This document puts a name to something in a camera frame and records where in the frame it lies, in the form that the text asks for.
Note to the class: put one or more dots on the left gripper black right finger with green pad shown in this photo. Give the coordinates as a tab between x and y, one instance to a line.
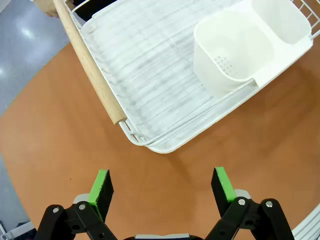
225	195

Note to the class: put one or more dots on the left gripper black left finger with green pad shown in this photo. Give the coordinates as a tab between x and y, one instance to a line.
98	197

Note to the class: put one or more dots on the person's right hand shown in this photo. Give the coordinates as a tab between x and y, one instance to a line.
46	7

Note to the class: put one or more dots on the white plastic cutlery holder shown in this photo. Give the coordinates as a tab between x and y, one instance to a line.
225	45

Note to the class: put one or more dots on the white ribbed object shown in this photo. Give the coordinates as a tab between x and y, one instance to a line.
308	225

